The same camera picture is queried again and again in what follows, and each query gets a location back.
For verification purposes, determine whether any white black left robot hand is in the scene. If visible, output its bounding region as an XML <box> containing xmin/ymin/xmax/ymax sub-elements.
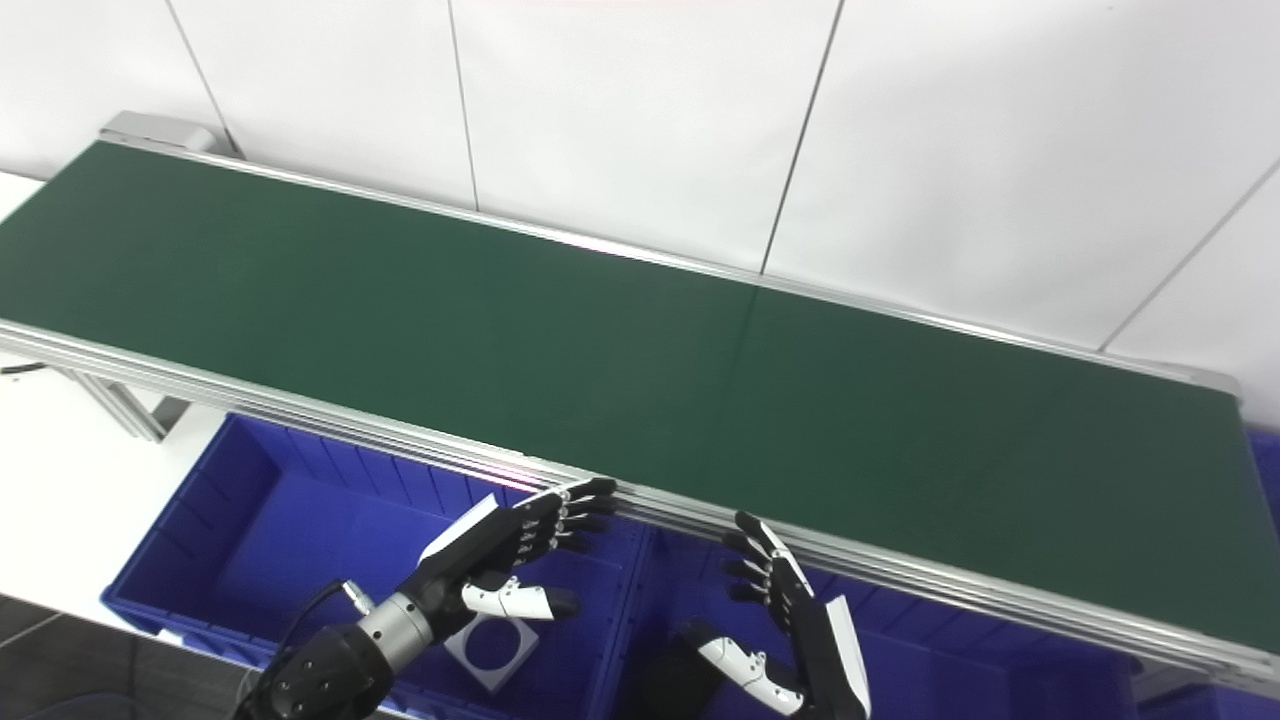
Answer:
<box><xmin>400</xmin><ymin>477</ymin><xmax>619</xmax><ymax>636</ymax></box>

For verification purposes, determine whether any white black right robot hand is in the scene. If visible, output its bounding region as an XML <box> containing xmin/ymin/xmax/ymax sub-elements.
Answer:
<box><xmin>680</xmin><ymin>510</ymin><xmax>873</xmax><ymax>720</ymax></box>

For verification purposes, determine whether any grey square part round hole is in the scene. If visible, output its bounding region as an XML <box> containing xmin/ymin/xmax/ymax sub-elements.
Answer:
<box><xmin>443</xmin><ymin>612</ymin><xmax>542</xmax><ymax>693</ymax></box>

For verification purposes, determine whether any blue plastic bin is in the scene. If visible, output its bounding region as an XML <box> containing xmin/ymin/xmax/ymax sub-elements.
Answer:
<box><xmin>620</xmin><ymin>530</ymin><xmax>1141</xmax><ymax>720</ymax></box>
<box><xmin>100</xmin><ymin>412</ymin><xmax>651</xmax><ymax>720</ymax></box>
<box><xmin>1243</xmin><ymin>425</ymin><xmax>1280</xmax><ymax>536</ymax></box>

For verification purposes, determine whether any black part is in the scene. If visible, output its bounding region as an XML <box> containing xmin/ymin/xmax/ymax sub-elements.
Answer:
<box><xmin>635</xmin><ymin>625</ymin><xmax>723</xmax><ymax>720</ymax></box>

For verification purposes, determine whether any aluminium conveyor leg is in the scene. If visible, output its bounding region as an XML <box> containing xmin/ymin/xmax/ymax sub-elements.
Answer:
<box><xmin>60</xmin><ymin>370</ymin><xmax>193</xmax><ymax>442</ymax></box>

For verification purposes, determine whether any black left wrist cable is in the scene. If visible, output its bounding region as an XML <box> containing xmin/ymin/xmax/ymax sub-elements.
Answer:
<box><xmin>235</xmin><ymin>578</ymin><xmax>377</xmax><ymax>720</ymax></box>

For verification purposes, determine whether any green conveyor belt aluminium frame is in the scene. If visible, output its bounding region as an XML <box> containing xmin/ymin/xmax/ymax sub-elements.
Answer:
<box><xmin>0</xmin><ymin>112</ymin><xmax>1280</xmax><ymax>701</ymax></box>

